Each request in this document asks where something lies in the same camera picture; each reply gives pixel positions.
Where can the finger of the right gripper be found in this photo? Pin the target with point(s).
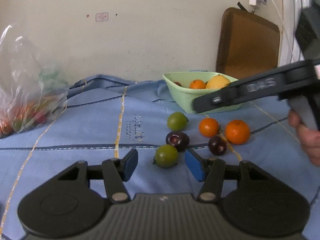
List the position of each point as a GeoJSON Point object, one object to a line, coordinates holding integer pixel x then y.
{"type": "Point", "coordinates": [270, 83]}

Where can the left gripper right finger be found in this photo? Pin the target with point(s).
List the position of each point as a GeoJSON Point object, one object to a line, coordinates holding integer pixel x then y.
{"type": "Point", "coordinates": [209, 171]}

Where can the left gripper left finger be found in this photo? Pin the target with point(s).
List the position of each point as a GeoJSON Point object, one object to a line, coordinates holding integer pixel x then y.
{"type": "Point", "coordinates": [115, 173]}

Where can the dark purple plum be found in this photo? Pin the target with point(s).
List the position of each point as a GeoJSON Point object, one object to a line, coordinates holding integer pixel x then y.
{"type": "Point", "coordinates": [178, 139]}
{"type": "Point", "coordinates": [217, 145]}

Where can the green round fruit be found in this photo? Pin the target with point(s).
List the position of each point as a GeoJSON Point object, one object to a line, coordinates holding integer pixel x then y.
{"type": "Point", "coordinates": [177, 121]}
{"type": "Point", "coordinates": [166, 156]}

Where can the small orange tangerine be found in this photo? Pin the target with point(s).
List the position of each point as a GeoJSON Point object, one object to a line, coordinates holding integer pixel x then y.
{"type": "Point", "coordinates": [197, 84]}

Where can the person's right hand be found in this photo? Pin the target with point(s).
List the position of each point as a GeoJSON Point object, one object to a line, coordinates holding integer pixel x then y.
{"type": "Point", "coordinates": [309, 139]}

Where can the brown woven seat cushion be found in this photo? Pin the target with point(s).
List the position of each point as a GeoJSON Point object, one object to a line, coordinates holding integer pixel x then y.
{"type": "Point", "coordinates": [248, 44]}

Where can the blue bed sheet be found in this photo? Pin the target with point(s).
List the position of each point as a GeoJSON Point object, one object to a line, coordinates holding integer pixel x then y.
{"type": "Point", "coordinates": [107, 116]}

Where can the large yellow fruit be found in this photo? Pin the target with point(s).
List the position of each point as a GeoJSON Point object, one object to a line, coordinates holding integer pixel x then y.
{"type": "Point", "coordinates": [217, 82]}

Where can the black tape strip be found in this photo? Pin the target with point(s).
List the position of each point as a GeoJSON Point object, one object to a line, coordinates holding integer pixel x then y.
{"type": "Point", "coordinates": [241, 7]}

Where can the clear plastic fruit bag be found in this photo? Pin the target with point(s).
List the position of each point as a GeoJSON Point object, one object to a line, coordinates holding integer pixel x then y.
{"type": "Point", "coordinates": [33, 86]}

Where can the white door frame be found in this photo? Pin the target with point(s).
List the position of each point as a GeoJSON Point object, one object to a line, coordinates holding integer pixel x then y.
{"type": "Point", "coordinates": [289, 50]}

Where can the wall sticker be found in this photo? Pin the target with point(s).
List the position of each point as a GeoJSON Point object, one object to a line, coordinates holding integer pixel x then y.
{"type": "Point", "coordinates": [101, 17]}

